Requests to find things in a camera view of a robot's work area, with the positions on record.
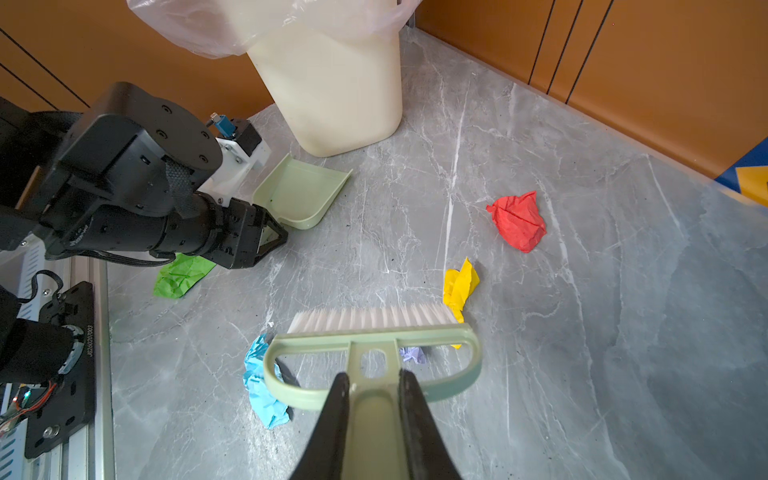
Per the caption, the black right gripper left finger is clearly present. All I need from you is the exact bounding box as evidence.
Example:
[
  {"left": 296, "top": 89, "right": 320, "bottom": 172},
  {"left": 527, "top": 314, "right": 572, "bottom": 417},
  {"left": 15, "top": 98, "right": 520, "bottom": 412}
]
[{"left": 290, "top": 372, "right": 350, "bottom": 480}]

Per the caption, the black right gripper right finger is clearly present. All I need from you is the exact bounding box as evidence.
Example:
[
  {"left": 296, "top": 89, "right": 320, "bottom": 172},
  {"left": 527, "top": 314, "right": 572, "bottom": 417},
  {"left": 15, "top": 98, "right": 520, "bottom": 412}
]
[{"left": 398, "top": 369, "right": 461, "bottom": 480}]

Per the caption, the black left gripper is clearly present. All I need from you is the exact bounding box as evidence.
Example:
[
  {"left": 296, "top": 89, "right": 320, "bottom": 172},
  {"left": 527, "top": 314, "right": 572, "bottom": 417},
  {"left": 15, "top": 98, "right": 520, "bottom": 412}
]
[{"left": 206, "top": 198, "right": 288, "bottom": 269}]

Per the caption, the green dustpan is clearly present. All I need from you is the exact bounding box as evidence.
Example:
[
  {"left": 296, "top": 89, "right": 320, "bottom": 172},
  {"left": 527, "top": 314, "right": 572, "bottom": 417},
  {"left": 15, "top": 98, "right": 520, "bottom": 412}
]
[{"left": 252, "top": 154, "right": 353, "bottom": 230}]

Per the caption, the green hand brush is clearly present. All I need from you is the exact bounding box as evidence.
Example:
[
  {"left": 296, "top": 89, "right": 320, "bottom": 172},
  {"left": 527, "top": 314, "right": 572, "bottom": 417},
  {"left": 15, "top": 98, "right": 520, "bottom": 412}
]
[{"left": 264, "top": 303, "right": 482, "bottom": 479}]

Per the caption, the green paper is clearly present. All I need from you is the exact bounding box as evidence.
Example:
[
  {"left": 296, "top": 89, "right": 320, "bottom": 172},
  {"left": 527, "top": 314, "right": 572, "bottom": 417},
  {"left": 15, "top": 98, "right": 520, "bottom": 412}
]
[{"left": 153, "top": 254, "right": 216, "bottom": 299}]

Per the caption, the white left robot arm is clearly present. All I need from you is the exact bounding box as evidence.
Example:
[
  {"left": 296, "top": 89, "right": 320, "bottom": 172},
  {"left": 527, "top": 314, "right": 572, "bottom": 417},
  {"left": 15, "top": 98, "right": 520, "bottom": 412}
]
[{"left": 1, "top": 82, "right": 288, "bottom": 269}]

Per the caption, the cyan crumpled paper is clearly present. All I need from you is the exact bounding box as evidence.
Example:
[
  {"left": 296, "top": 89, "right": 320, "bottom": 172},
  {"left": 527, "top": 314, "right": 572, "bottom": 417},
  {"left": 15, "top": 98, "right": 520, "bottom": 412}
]
[{"left": 243, "top": 334, "right": 291, "bottom": 430}]

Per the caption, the lilac crumpled paper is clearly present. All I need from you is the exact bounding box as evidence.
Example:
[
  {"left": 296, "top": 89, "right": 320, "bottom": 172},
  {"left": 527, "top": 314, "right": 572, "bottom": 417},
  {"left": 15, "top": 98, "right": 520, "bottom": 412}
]
[{"left": 399, "top": 347, "right": 427, "bottom": 365}]

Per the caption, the small red crumpled paper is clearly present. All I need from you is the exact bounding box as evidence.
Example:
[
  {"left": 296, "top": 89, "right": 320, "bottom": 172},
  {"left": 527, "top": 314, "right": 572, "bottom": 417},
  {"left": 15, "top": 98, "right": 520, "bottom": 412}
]
[{"left": 486, "top": 191, "right": 547, "bottom": 253}]

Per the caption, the cream trash bin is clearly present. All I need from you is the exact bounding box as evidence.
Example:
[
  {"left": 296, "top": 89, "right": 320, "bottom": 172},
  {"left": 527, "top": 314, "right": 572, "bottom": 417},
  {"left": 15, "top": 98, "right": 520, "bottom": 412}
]
[{"left": 246, "top": 25, "right": 403, "bottom": 157}]

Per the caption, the yellow folded paper scrap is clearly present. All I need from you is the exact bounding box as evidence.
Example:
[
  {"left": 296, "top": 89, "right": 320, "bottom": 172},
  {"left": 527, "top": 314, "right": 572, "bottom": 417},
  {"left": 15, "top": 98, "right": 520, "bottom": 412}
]
[{"left": 443, "top": 258, "right": 480, "bottom": 324}]

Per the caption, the left controller board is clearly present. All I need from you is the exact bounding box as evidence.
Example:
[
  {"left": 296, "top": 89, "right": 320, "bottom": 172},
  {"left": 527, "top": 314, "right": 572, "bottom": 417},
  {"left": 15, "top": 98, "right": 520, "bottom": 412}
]
[{"left": 1, "top": 381, "right": 58, "bottom": 438}]

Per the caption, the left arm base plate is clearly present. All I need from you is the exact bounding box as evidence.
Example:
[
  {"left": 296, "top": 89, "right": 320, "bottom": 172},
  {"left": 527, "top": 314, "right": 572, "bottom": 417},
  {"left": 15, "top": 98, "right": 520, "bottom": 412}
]
[{"left": 23, "top": 280, "right": 97, "bottom": 460}]

